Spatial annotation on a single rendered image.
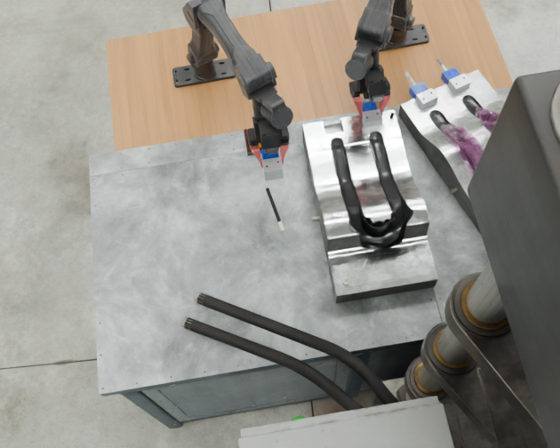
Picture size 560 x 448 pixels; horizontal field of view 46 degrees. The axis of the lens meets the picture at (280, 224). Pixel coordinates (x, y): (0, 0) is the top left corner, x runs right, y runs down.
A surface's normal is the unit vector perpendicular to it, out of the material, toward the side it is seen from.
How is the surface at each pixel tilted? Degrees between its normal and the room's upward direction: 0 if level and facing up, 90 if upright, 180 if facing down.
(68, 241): 0
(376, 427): 0
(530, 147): 90
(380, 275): 0
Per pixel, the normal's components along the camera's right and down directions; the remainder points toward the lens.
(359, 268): -0.05, -0.42
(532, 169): -0.99, 0.16
